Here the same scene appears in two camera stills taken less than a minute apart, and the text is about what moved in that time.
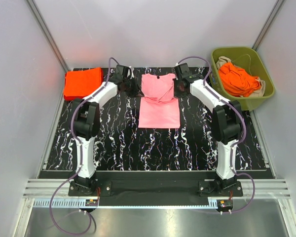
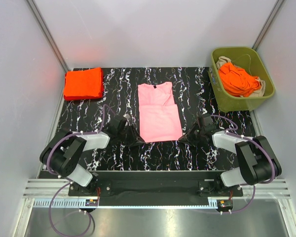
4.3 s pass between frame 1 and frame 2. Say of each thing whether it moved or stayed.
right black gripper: moved
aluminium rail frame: stayed
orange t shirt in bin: stayed
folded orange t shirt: stayed
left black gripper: moved
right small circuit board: stayed
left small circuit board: stayed
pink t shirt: moved
